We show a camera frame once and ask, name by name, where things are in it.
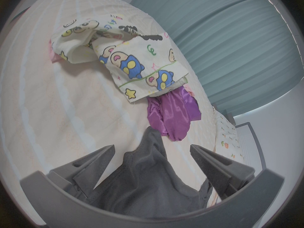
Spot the grey bedside table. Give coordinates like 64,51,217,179
211,103,235,124

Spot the purple satin garment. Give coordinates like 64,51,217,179
147,86,202,142

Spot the pale pink garment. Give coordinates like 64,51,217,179
184,83,195,98

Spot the blue-green curtain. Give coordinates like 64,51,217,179
129,0,304,116

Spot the bed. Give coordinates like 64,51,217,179
0,0,266,208

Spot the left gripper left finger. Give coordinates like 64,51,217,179
49,145,116,202

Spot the black T-shirt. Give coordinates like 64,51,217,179
77,127,215,220

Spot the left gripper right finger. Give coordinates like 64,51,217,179
189,144,255,198

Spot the white printed pillow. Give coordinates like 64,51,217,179
214,107,246,161

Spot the white printed pyjama top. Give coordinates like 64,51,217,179
51,13,189,103

